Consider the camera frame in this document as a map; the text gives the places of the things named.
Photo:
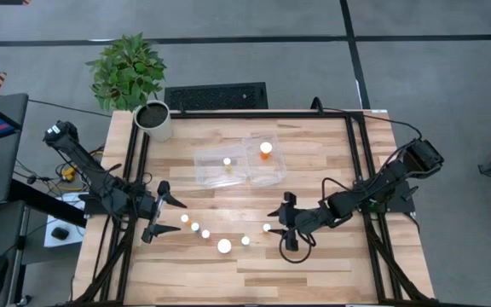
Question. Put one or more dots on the small white-capped pill bottle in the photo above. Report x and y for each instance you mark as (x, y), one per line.
(245, 240)
(267, 227)
(194, 227)

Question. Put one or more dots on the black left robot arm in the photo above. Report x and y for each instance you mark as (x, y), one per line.
(100, 183)

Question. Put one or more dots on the large orange pill bottle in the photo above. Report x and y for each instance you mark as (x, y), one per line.
(265, 148)

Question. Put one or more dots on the clear plastic bin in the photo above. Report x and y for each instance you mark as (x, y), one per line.
(271, 175)
(211, 179)

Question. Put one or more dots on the large white-capped pill bottle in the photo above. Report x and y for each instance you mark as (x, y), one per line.
(224, 246)

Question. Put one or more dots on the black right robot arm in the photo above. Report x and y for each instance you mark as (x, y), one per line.
(356, 198)

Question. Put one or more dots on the small white ball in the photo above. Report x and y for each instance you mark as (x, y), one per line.
(205, 233)

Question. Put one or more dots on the small amber pill bottle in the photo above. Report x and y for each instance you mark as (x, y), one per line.
(184, 218)

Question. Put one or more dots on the green plant in white pot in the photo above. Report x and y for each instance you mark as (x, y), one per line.
(126, 72)

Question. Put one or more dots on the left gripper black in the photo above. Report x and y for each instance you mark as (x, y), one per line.
(149, 206)

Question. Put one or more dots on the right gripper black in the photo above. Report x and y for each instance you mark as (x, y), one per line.
(298, 219)

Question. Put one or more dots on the white floor box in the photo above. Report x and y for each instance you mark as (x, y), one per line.
(73, 239)

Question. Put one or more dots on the small pale yellow pill bottle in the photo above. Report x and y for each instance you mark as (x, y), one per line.
(227, 161)

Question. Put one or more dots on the small black device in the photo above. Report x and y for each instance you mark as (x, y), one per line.
(60, 233)

